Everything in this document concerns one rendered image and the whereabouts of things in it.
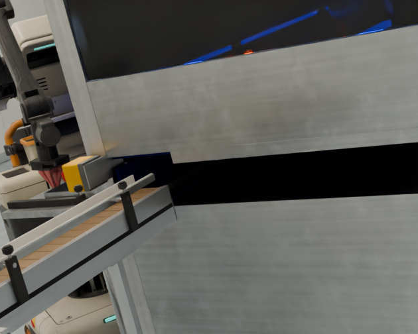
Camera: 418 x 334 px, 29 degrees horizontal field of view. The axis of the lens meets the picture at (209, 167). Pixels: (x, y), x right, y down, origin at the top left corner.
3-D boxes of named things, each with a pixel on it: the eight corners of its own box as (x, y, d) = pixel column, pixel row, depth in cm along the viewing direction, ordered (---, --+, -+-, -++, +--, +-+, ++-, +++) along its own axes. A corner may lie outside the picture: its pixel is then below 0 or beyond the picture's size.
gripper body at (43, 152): (55, 167, 224) (49, 142, 222) (30, 167, 229) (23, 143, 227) (71, 160, 229) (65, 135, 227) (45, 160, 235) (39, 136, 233)
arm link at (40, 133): (48, 95, 227) (18, 103, 224) (58, 99, 217) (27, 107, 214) (58, 134, 230) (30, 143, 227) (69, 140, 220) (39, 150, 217)
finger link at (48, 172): (55, 195, 227) (47, 164, 225) (37, 194, 231) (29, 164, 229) (71, 186, 233) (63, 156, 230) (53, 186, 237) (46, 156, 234)
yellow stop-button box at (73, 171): (108, 181, 200) (100, 154, 198) (89, 191, 194) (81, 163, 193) (85, 183, 204) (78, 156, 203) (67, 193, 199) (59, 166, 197)
